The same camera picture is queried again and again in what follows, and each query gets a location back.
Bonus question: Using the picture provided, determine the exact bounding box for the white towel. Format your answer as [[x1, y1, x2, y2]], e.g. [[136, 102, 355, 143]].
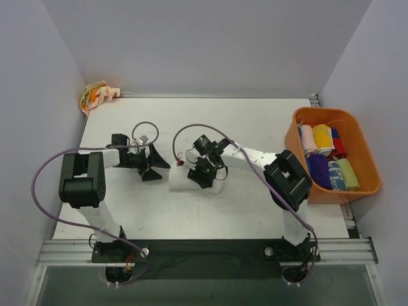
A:
[[168, 163, 224, 194]]

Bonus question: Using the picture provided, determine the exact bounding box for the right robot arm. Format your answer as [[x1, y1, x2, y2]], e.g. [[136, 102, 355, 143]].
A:
[[147, 135, 312, 261]]

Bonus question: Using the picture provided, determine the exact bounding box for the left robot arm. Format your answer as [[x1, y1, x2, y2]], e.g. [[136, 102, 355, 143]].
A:
[[59, 134, 170, 263]]

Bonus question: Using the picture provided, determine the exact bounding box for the crumpled orange cloth pile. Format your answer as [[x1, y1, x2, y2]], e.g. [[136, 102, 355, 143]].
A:
[[78, 80, 120, 117]]

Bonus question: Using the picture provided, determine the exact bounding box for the black base mat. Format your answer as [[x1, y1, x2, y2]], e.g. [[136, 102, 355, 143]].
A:
[[105, 240, 317, 283]]

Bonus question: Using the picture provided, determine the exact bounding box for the pink rolled towel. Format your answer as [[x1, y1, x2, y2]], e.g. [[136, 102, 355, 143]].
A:
[[301, 125, 318, 156]]

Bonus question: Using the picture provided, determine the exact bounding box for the purple rolled towel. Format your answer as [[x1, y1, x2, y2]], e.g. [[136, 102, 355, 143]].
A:
[[307, 154, 332, 190]]

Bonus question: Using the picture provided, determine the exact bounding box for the yellow rolled towel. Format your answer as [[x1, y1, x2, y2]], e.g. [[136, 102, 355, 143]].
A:
[[312, 124, 334, 150]]

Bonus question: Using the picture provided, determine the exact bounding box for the blue patterned rolled towel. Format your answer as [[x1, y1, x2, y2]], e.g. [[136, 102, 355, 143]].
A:
[[328, 161, 347, 191]]

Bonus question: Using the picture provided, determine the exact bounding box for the red cloth in basket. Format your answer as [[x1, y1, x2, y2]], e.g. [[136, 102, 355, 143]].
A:
[[328, 128, 347, 161]]

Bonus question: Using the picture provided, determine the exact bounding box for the green rolled towel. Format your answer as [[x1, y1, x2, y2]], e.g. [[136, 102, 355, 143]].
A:
[[337, 159, 360, 191]]

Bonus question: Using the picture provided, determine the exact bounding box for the orange plastic basket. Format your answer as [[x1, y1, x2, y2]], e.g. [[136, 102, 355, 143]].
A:
[[284, 107, 381, 205]]

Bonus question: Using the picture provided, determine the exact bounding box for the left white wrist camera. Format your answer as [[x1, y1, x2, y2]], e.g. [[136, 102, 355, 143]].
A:
[[136, 135, 149, 145]]

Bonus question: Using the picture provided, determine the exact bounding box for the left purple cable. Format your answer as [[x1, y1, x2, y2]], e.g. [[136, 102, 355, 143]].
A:
[[31, 121, 160, 286]]

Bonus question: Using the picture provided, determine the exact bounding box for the purple cable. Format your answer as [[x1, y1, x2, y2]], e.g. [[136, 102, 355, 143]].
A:
[[31, 121, 160, 286], [171, 123, 319, 285]]

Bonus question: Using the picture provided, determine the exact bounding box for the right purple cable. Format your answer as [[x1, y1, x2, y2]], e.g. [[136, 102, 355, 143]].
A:
[[171, 123, 319, 285]]

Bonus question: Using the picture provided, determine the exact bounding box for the aluminium frame rail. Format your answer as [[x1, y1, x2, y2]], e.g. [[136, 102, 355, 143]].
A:
[[36, 238, 378, 266]]

